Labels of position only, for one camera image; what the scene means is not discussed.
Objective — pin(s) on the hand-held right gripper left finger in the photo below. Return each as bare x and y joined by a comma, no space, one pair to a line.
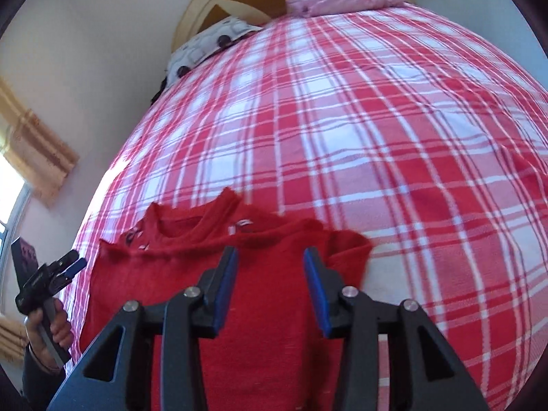
224,291

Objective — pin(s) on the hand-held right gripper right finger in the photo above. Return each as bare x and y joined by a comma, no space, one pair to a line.
319,295

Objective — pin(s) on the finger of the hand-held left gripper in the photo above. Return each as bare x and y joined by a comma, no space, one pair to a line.
68,275
65,260

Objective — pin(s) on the red knitted sweater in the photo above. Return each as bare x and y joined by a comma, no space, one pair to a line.
265,351

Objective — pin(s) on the person's left forearm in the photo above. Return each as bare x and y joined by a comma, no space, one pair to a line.
36,376

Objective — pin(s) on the person's left hand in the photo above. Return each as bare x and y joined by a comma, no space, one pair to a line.
60,329

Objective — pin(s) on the large sliding window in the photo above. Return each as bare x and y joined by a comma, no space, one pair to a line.
10,197

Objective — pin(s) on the long yellow floral curtain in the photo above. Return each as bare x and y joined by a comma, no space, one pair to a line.
34,150

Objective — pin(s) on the red plaid bed sheet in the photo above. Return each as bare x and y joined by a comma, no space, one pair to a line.
364,137

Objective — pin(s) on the dark cloth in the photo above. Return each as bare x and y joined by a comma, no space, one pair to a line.
157,92

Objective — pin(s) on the white patterned pillow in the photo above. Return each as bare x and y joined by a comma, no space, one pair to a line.
201,47

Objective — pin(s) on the cream wooden headboard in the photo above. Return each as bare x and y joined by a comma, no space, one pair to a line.
201,4

